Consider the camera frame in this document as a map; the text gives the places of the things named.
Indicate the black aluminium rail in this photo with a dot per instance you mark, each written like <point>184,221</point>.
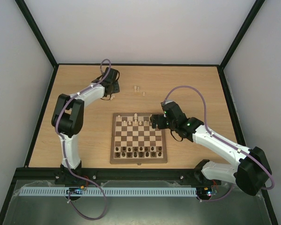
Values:
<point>100,174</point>

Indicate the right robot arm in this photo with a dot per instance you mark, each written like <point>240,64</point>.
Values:
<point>247,168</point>

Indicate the wooden chess board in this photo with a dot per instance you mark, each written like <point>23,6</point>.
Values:
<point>131,136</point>

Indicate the white slotted cable duct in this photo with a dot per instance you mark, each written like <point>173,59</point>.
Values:
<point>110,191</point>

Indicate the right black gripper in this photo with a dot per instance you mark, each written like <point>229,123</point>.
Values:
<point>156,121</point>

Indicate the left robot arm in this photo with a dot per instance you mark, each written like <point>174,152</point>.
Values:
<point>68,115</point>

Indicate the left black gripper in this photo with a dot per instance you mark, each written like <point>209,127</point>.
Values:
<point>117,87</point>

